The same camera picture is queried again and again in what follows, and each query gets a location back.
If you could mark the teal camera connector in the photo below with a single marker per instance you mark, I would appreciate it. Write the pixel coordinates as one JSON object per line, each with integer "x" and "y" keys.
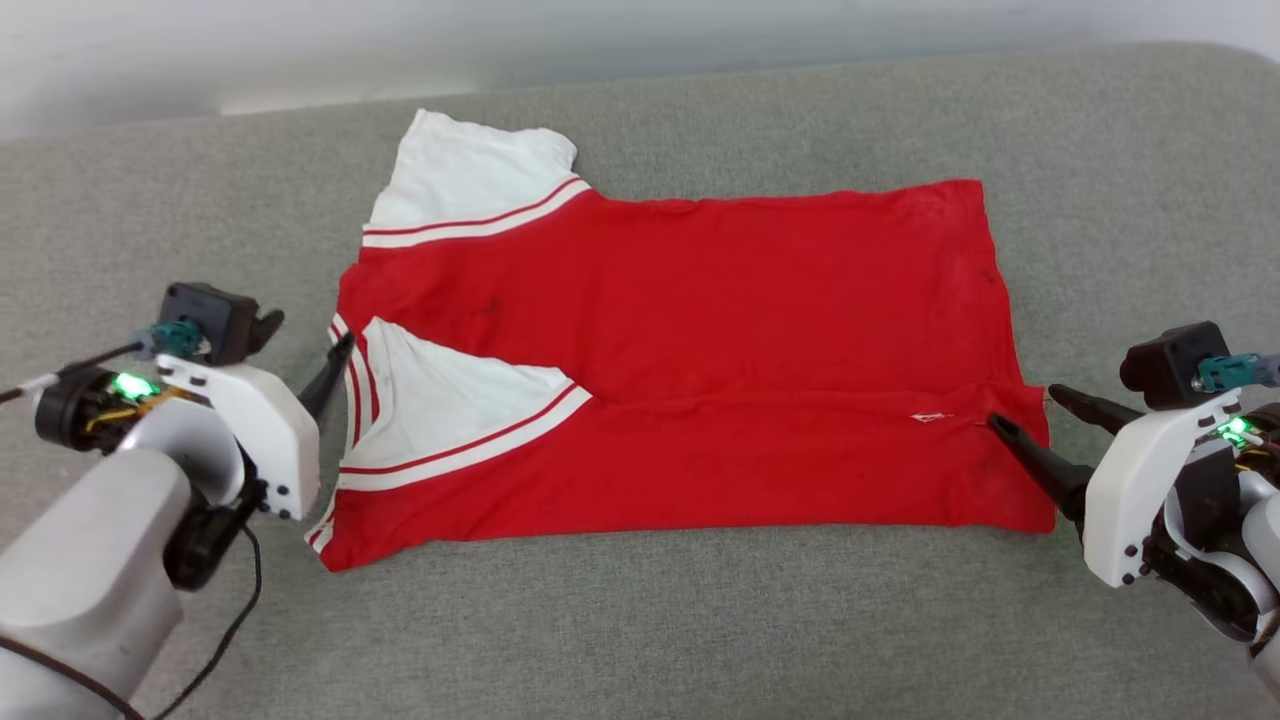
{"x": 1225, "y": 372}
{"x": 175, "y": 338}

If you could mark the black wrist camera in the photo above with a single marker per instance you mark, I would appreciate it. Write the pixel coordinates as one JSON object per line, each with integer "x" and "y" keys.
{"x": 210, "y": 315}
{"x": 1170, "y": 360}

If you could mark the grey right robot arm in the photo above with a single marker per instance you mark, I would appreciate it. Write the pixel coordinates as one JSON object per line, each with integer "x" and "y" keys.
{"x": 1262, "y": 530}

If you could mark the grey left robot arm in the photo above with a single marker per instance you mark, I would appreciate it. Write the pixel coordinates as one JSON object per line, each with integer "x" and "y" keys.
{"x": 80, "y": 580}

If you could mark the red and white shirt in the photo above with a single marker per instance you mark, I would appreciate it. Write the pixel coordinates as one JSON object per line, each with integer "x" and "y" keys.
{"x": 700, "y": 300}

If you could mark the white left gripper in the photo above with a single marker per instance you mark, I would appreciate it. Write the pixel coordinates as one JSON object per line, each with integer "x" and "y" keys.
{"x": 270, "y": 430}

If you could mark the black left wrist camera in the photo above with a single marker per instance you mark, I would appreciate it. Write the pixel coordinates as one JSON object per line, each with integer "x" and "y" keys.
{"x": 210, "y": 315}

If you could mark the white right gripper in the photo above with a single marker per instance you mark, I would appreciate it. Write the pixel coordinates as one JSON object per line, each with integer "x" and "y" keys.
{"x": 1130, "y": 500}

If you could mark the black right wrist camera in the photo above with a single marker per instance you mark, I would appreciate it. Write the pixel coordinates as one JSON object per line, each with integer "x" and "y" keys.
{"x": 1170, "y": 360}

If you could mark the teal left camera connector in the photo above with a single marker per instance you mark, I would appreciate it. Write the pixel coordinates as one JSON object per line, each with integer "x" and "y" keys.
{"x": 175, "y": 338}

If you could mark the teal right camera connector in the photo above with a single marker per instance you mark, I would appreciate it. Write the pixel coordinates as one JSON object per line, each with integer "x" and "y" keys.
{"x": 1225, "y": 372}

